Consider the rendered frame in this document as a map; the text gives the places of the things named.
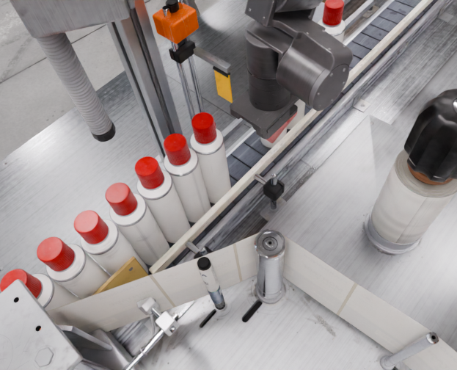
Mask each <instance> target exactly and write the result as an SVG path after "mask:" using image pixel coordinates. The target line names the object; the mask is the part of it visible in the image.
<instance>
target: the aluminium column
mask: <svg viewBox="0 0 457 370"><path fill-rule="evenodd" d="M134 2H135V8H134V9H132V10H133V13H134V17H135V19H136V23H137V26H138V28H139V31H140V34H141V36H142V40H143V43H144V45H145V48H146V51H147V55H148V57H149V60H150V64H151V66H152V69H153V73H154V76H155V78H156V83H157V85H158V90H159V92H160V95H161V100H162V102H163V105H164V110H165V113H166V116H167V120H168V123H169V127H170V130H171V132H172V134H182V135H183V132H182V128H181V126H180V121H179V119H178V114H177V111H176V108H175V104H174V101H173V98H172V94H171V91H170V88H169V84H168V81H167V77H166V74H165V71H164V66H163V64H162V61H161V56H160V54H159V51H158V46H157V43H156V39H155V36H154V34H153V29H152V26H151V23H150V19H149V16H148V13H147V9H146V6H145V1H144V0H134ZM106 25H107V26H108V29H109V32H110V34H111V37H112V40H113V41H114V44H115V47H116V49H117V52H118V54H119V56H120V59H121V61H122V64H123V67H124V68H125V72H126V74H127V76H128V79H129V82H130V83H131V86H132V89H133V91H134V94H135V96H136V99H137V101H138V104H139V106H140V109H141V110H142V114H143V116H144V118H145V121H146V124H147V127H148V128H149V131H150V134H151V136H152V138H153V141H154V143H155V146H156V149H157V151H158V154H159V156H160V158H161V161H162V163H164V158H165V156H166V151H165V150H164V140H165V139H166V138H167V137H168V136H169V135H170V133H169V129H168V127H167V123H166V121H165V118H164V114H163V112H162V109H161V105H160V103H159V99H158V96H157V93H156V89H155V86H154V83H153V80H152V76H151V74H150V70H149V67H148V65H147V61H146V59H145V55H144V52H143V50H142V47H141V44H140V42H139V38H138V36H137V33H136V30H135V28H134V24H133V21H132V19H131V15H130V16H129V18H127V19H124V20H120V21H114V22H110V23H107V24H106Z"/></svg>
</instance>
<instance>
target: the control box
mask: <svg viewBox="0 0 457 370"><path fill-rule="evenodd" d="M10 2H11V4H12V6H13V7H14V9H15V11H16V12H17V14H18V16H19V17H20V19H21V20H22V22H23V24H24V26H25V27H26V29H27V30H28V32H29V34H30V35H31V36H32V37H33V38H39V37H45V36H49V35H55V34H59V33H63V32H69V31H73V30H77V29H83V28H87V27H91V26H97V25H100V24H104V23H110V22H114V21H120V20H124V19H127V18H129V16H130V9H134V8H135V2H134V0H10Z"/></svg>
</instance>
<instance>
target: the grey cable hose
mask: <svg viewBox="0 0 457 370"><path fill-rule="evenodd" d="M36 41H37V42H38V44H39V45H40V47H41V49H42V50H43V52H44V54H45V55H46V57H47V59H48V61H49V62H50V63H51V66H52V67H53V69H54V70H55V72H56V74H57V76H58V77H59V79H60V81H61V82H62V84H63V85H64V87H65V89H66V90H67V92H68V94H69V96H70V97H71V98H72V100H73V103H74V104H75V105H76V107H77V109H78V110H79V112H80V113H81V116H82V117H83V118H84V120H85V122H86V124H87V125H88V127H89V131H90V133H91V134H92V136H93V137H94V139H96V140H97V141H99V142H106V141H109V140H110V139H112V138H113V137H114V135H115V133H116V131H115V129H116V128H115V126H114V124H113V122H112V121H111V120H110V119H109V116H108V115H107V113H106V110H105V109H104V107H103V104H102V103H101V102H100V99H99V97H98V95H97V93H96V91H95V89H94V87H93V86H92V83H91V82H90V80H89V78H88V76H87V74H86V72H85V70H84V68H83V66H82V64H81V62H80V60H79V58H78V57H77V55H76V53H75V51H74V49H73V47H72V45H71V43H70V41H69V39H68V37H67V35H66V33H65V32H63V33H59V34H55V35H49V36H45V37H39V38H36Z"/></svg>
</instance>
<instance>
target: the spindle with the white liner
mask: <svg viewBox="0 0 457 370"><path fill-rule="evenodd" d="M455 193H457V88H455V89H450V90H445V91H444V92H441V93H440V94H439V95H438V96H437V97H436V98H433V99H431V100H430V101H429V102H427V103H426V104H425V105H424V106H423V107H422V109H421V110H420V112H419V114H418V116H417V118H416V120H415V122H414V125H413V126H412V129H411V131H410V132H409V135H408V137H407V139H406V141H405V144H404V149H403V150H402V151H401V152H400V153H399V154H398V155H397V157H396V159H395V162H394V165H393V166H392V169H391V170H390V172H389V175H388V176H387V179H386V181H385V183H384V185H383V187H382V189H381V191H380V194H379V196H378V198H377V200H376V202H375V204H374V206H373V207H372V209H371V211H370V213H369V215H368V216H367V218H366V220H365V231H366V234H367V235H368V238H369V240H371V242H372V243H373V244H374V245H375V246H377V248H379V249H381V250H383V251H385V252H388V253H394V254H401V253H407V252H409V251H410V250H413V249H414V248H415V247H416V246H417V244H418V243H419V241H420V240H421V238H422V237H423V236H424V234H425V232H426V231H427V229H428V228H429V226H430V225H431V223H432V222H433V221H434V220H435V219H436V218H437V217H438V216H439V214H440V212H441V211H442V209H443V208H444V207H445V206H446V205H447V204H448V203H449V202H450V200H451V199H452V197H453V196H454V195H455Z"/></svg>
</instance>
